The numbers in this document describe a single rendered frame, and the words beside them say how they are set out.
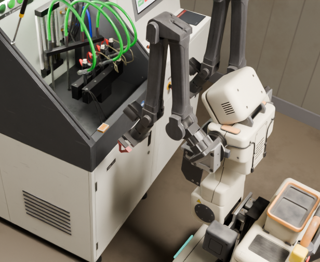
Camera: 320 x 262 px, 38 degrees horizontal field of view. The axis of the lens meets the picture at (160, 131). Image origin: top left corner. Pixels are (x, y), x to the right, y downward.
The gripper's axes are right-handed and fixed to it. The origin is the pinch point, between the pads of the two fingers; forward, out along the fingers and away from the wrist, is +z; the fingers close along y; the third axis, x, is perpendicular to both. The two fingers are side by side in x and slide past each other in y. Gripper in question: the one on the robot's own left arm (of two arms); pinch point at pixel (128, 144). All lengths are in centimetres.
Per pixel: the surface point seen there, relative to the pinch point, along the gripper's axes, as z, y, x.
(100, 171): 29.9, 0.6, -1.9
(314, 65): 34, -203, 41
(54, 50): 19, -22, -61
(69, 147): 20.8, 9.1, -17.8
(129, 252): 92, -14, 39
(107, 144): 19.2, -5.8, -8.4
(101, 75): 21, -34, -38
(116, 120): 12.2, -14.0, -13.4
